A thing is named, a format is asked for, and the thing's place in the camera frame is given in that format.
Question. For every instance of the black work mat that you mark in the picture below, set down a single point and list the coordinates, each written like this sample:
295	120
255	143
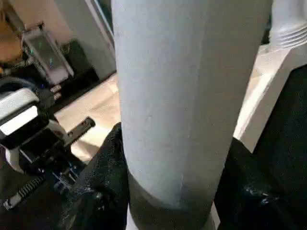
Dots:
283	124

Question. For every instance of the white plastic table top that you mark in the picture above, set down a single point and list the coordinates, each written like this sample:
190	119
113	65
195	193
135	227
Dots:
96	110

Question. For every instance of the grey electronic device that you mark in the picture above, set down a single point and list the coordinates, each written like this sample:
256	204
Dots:
45	52

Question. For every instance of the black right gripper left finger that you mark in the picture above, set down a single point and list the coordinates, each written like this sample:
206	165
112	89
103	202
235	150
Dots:
103	187

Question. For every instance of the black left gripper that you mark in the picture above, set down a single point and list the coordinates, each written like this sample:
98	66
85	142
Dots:
41	143

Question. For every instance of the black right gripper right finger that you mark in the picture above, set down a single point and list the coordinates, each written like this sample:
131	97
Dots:
254	191

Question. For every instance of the white plastic table leg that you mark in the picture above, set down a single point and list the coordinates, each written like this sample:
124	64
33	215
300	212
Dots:
290	24
187	96

